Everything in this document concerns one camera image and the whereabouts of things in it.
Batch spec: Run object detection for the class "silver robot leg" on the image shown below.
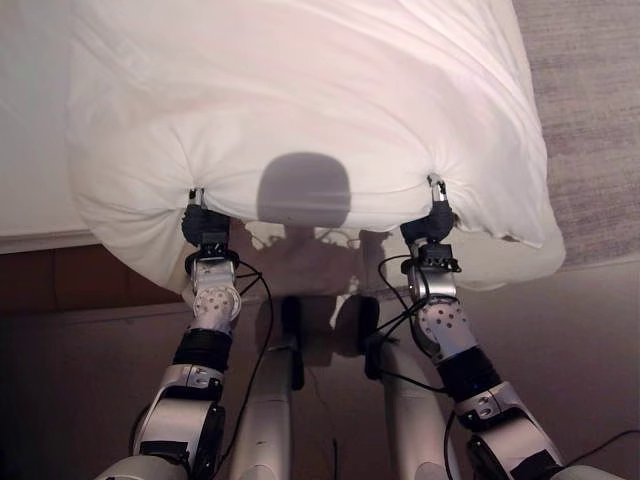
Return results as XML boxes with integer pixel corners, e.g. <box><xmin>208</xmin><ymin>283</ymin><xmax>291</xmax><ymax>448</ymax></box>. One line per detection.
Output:
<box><xmin>234</xmin><ymin>294</ymin><xmax>307</xmax><ymax>480</ymax></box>
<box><xmin>363</xmin><ymin>298</ymin><xmax>462</xmax><ymax>480</ymax></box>

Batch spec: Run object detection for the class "white bed mattress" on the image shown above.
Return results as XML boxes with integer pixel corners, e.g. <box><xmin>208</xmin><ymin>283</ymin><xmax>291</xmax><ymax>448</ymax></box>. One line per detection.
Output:
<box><xmin>0</xmin><ymin>0</ymin><xmax>101</xmax><ymax>254</ymax></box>

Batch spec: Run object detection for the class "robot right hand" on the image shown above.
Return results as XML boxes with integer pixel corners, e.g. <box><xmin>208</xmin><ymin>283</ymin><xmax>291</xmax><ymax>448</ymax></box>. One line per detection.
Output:
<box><xmin>399</xmin><ymin>172</ymin><xmax>459</xmax><ymax>244</ymax></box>

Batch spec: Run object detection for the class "grey woven rug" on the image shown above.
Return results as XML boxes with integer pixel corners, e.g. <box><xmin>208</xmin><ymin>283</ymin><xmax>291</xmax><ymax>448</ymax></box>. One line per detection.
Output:
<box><xmin>513</xmin><ymin>0</ymin><xmax>640</xmax><ymax>274</ymax></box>

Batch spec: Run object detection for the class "black cable on floor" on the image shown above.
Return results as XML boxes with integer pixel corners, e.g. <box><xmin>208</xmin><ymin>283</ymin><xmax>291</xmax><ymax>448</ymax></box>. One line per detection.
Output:
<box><xmin>563</xmin><ymin>430</ymin><xmax>640</xmax><ymax>467</ymax></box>

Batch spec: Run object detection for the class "silver robot left leg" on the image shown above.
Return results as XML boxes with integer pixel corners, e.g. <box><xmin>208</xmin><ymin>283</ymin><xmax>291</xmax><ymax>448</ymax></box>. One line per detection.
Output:
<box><xmin>234</xmin><ymin>294</ymin><xmax>307</xmax><ymax>480</ymax></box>

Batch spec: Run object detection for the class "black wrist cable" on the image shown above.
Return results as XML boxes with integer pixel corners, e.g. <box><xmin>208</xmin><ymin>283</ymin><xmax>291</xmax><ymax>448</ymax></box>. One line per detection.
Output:
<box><xmin>230</xmin><ymin>259</ymin><xmax>275</xmax><ymax>441</ymax></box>
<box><xmin>373</xmin><ymin>255</ymin><xmax>454</xmax><ymax>396</ymax></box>

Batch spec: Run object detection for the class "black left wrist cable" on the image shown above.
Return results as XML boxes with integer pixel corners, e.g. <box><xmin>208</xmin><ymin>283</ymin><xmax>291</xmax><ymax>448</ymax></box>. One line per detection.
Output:
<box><xmin>230</xmin><ymin>259</ymin><xmax>275</xmax><ymax>441</ymax></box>

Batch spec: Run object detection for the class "silver robot right leg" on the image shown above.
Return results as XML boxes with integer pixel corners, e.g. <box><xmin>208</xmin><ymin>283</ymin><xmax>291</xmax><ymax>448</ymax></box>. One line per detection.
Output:
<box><xmin>363</xmin><ymin>298</ymin><xmax>462</xmax><ymax>480</ymax></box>

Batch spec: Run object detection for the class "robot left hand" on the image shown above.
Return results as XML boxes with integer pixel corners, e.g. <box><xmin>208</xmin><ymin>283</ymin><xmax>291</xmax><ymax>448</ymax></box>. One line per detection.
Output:
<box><xmin>181</xmin><ymin>187</ymin><xmax>231</xmax><ymax>246</ymax></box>

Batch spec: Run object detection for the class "large white pillow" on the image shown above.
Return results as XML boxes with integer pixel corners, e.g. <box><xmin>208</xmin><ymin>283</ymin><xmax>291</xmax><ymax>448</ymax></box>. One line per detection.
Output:
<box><xmin>64</xmin><ymin>0</ymin><xmax>567</xmax><ymax>304</ymax></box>

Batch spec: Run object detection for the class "brown wooden bed frame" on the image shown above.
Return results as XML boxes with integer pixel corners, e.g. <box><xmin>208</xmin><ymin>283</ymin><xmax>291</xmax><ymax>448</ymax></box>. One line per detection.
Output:
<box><xmin>0</xmin><ymin>243</ymin><xmax>187</xmax><ymax>317</ymax></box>

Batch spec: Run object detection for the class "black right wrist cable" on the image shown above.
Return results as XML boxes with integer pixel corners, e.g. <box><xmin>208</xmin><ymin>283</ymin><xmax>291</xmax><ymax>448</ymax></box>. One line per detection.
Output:
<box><xmin>373</xmin><ymin>255</ymin><xmax>454</xmax><ymax>396</ymax></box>

